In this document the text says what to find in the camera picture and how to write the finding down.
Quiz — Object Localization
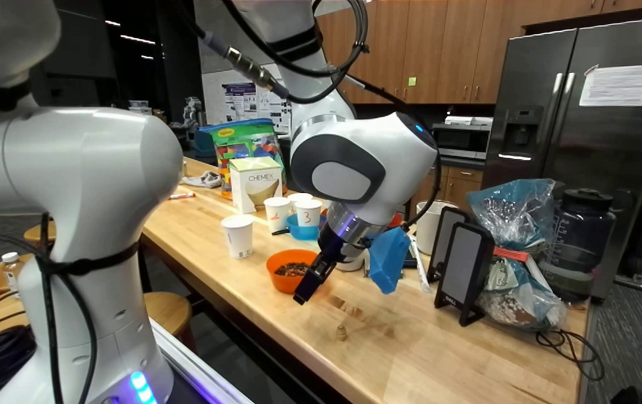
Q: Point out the black speaker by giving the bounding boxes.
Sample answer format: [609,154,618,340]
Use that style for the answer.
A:
[427,207,467,283]
[433,222,494,326]

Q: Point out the left black speaker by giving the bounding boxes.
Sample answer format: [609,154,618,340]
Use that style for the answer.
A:
[427,207,467,283]

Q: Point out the black cable on table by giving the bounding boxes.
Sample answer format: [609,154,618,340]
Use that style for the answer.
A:
[534,328,609,384]

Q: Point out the front white paper cup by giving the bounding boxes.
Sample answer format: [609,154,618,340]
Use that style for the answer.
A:
[222,215,253,257]

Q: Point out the red bag clip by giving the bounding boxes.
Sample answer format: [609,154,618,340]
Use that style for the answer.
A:
[494,247,529,263]

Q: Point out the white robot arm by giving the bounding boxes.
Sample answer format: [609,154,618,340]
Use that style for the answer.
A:
[0,0,435,404]

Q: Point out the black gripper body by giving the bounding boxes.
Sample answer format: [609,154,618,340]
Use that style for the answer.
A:
[318,201,382,263]

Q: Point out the right black speaker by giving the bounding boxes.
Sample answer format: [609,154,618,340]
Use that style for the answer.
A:
[433,222,494,326]

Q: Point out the white paper cup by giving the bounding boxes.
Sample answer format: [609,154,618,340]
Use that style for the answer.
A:
[222,215,253,257]
[290,193,311,203]
[264,198,292,230]

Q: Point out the white cup in blue bowl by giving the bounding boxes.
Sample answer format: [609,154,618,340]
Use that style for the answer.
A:
[293,200,320,226]

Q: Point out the paper sheet on refrigerator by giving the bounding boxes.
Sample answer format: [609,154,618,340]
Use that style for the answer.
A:
[580,65,642,107]

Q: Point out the silver microwave oven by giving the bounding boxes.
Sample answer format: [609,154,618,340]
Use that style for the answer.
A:
[431,114,494,161]

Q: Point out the upper wooden cabinets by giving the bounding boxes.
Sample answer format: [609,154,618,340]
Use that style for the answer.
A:
[350,0,642,102]

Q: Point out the white coffee filter box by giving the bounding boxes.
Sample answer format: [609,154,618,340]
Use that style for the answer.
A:
[229,157,282,212]

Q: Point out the blue plastic snack bag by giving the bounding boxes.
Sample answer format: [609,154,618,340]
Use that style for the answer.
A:
[467,178,565,331]

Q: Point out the rear white paper cup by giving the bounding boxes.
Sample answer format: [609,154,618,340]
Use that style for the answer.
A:
[290,193,311,203]

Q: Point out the black blender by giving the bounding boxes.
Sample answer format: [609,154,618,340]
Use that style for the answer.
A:
[538,188,616,303]

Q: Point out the wooden stool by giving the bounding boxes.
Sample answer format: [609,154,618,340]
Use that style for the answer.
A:
[144,291,194,345]

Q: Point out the orange plastic bowl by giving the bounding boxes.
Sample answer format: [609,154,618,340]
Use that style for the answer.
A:
[268,248,316,293]

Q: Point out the blue plastic bowl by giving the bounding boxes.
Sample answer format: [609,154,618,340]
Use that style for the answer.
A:
[288,215,318,239]

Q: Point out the left white paper cup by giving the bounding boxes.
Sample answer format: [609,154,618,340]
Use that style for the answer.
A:
[264,198,292,230]

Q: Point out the black stainless refrigerator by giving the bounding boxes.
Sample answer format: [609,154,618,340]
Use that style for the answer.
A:
[483,19,642,301]

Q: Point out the grey tall cup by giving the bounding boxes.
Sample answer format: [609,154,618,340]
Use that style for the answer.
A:
[415,200,445,253]

